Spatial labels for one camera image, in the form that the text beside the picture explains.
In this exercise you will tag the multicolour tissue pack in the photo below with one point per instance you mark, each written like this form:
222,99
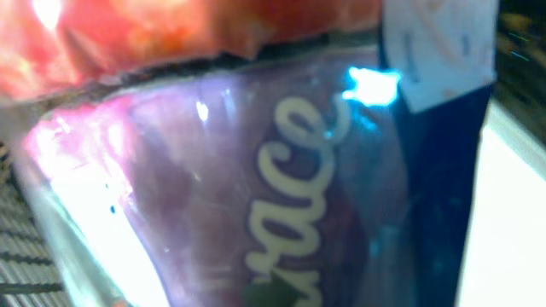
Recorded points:
300,153

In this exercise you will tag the grey plastic basket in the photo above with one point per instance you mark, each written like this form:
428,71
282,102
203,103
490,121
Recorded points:
29,277

